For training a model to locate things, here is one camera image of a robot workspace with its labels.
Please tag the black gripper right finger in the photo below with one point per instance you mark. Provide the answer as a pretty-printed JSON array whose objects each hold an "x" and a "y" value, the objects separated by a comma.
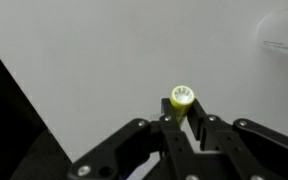
[{"x": 224, "y": 140}]

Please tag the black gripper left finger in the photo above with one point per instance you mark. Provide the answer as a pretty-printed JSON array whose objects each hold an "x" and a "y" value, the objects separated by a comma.
[{"x": 170, "y": 140}]

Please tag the yellow marker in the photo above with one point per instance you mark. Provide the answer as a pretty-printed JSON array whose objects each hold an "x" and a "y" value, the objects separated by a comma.
[{"x": 182, "y": 96}]

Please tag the clear plastic cup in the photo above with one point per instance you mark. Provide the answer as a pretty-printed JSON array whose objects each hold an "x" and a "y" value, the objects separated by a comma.
[{"x": 284, "y": 30}]

